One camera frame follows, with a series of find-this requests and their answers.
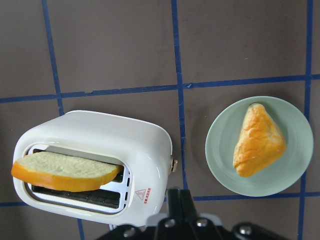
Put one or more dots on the slice of toast bread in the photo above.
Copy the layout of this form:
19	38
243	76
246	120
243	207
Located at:
62	172

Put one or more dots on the white two-slot toaster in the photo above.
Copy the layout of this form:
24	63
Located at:
144	149

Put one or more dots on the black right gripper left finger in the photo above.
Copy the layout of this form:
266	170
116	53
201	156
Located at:
172	226

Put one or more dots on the triangular golden pastry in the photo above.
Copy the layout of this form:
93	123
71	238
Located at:
260	143

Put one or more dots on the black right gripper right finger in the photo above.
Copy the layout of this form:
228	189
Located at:
197	226

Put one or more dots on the pale green round plate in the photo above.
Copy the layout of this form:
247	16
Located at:
223	136

